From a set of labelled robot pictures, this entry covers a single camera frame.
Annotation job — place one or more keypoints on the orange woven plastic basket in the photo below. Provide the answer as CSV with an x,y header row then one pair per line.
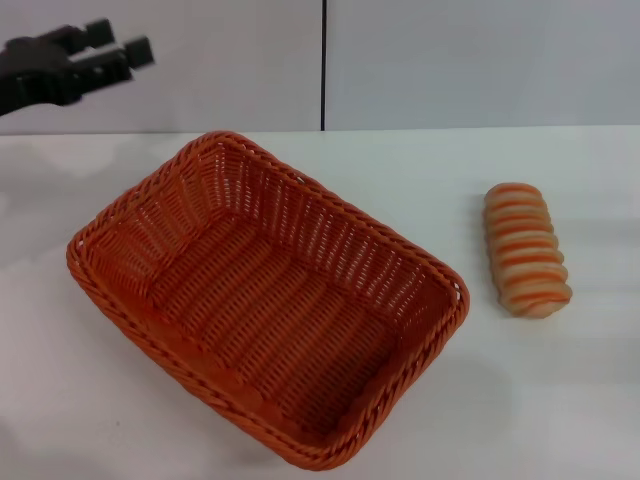
x,y
280,320

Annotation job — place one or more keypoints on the orange striped bread loaf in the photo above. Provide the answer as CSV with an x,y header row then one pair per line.
x,y
525,250

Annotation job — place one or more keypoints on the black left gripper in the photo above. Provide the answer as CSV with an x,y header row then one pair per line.
x,y
30,70

